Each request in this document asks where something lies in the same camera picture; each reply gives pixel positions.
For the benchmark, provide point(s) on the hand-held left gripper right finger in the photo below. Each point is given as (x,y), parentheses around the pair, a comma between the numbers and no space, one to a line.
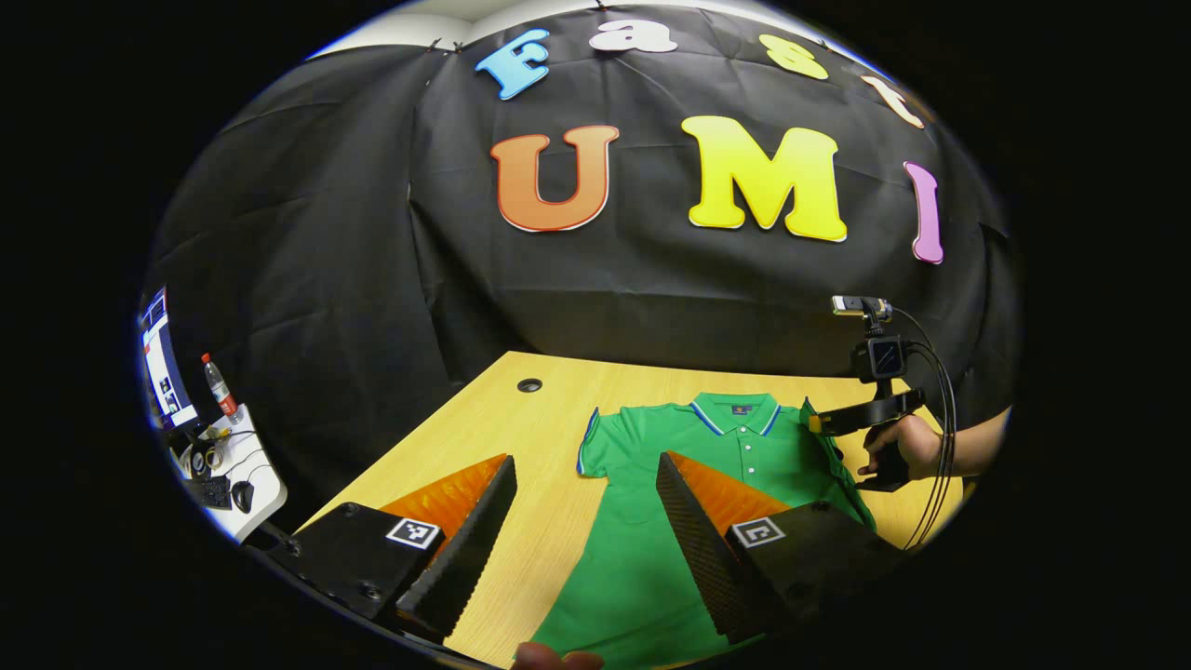
(698,549)

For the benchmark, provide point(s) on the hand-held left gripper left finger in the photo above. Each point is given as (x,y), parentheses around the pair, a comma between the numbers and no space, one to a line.
(470,549)

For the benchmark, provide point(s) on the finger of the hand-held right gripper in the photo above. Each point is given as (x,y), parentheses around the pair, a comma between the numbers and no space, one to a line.
(837,423)

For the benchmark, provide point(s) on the green T-shirt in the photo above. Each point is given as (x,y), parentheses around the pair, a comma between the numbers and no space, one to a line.
(633,558)

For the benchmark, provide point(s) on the black backdrop cloth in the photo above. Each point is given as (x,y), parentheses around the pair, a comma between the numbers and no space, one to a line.
(651,298)

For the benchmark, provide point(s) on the white side desk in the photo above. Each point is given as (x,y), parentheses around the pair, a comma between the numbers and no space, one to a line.
(260,465)

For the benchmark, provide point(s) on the black computer mouse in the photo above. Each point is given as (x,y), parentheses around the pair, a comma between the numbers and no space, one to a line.
(242,496)

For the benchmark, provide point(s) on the black keyboard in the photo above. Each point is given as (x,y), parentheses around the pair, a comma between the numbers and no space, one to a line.
(209,493)

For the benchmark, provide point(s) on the clear bottle with red cap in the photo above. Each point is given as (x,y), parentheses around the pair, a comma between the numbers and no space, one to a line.
(221,391)

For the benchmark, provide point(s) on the computer monitor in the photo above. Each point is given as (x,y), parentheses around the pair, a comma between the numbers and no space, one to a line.
(166,368)

